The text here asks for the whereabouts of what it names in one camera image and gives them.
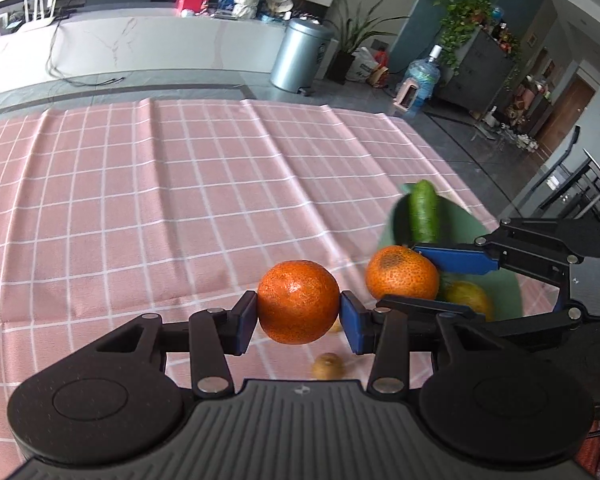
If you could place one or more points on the cluttered shelf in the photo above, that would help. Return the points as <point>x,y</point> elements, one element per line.
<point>525,110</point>

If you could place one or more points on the orange bag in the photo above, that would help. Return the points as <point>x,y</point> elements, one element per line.
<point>381,72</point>

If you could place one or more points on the group of bottles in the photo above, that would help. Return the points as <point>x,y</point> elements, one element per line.
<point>505,32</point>

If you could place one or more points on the trailing pothos plant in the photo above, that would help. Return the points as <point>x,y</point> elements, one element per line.
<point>462,15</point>

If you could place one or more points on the orange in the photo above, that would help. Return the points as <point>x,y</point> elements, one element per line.
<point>402,275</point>
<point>297,302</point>

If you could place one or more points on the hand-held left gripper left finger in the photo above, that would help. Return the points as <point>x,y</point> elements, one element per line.
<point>245,322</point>

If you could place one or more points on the pink checked tablecloth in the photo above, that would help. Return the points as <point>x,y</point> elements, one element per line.
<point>130,185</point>

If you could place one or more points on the wooden door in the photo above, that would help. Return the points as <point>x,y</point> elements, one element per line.
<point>565,117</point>

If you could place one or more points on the green cucumber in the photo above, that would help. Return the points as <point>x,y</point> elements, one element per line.
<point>424,210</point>

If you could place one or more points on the blue water jug with pump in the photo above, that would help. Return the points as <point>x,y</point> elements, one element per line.
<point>424,77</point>

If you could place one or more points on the black dining chairs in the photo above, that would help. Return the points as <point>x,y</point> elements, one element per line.
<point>590,185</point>

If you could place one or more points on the grey metal trash bin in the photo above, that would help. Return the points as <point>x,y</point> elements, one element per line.
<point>300,55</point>

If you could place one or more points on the white router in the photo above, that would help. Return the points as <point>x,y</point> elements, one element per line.
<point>39,17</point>

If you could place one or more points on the white marble TV cabinet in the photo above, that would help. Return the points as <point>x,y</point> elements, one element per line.
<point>155,45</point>

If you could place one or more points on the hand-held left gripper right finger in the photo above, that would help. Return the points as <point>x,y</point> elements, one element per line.
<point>355,327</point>

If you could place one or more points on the small pink appliance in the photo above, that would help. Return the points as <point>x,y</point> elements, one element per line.
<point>406,94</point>

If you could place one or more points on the small brown kiwi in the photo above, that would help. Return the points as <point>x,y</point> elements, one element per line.
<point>328,366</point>

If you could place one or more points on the red box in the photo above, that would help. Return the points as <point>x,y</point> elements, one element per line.
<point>190,0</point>

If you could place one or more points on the small white clock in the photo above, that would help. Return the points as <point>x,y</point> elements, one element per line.
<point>0,22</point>

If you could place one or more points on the green plate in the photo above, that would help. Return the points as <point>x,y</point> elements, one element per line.
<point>500,290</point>

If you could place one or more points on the white plastic bag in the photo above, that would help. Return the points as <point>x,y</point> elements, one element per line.
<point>362,65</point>

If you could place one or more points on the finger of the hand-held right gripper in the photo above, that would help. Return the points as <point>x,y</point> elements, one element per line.
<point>455,260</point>
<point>430,309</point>

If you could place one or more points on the dark grey cabinet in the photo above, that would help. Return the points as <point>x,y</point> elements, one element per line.
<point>480,75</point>

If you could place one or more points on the yellow-green pear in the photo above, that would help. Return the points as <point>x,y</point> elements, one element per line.
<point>467,297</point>

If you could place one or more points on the long-leaved potted plant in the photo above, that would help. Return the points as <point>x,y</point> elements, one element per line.
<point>355,30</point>

